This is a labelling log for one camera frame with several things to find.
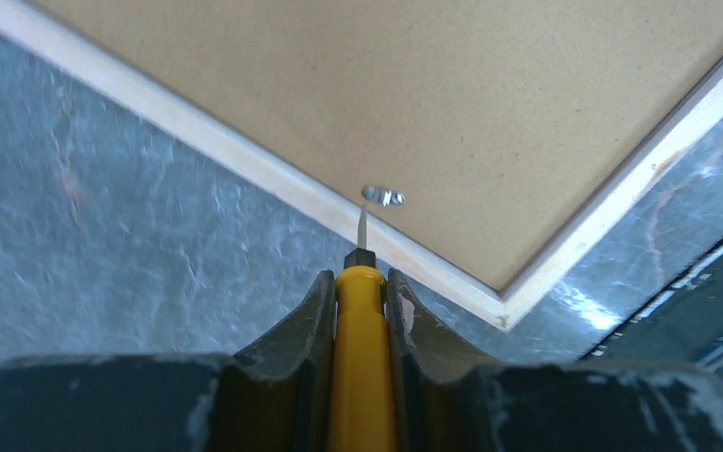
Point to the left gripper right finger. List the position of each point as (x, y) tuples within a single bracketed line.
[(439, 402)]

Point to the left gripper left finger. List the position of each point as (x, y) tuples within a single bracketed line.
[(276, 390)]

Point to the orange handled screwdriver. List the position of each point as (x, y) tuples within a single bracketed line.
[(361, 413)]

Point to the white photo frame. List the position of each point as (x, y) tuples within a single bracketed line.
[(518, 132)]

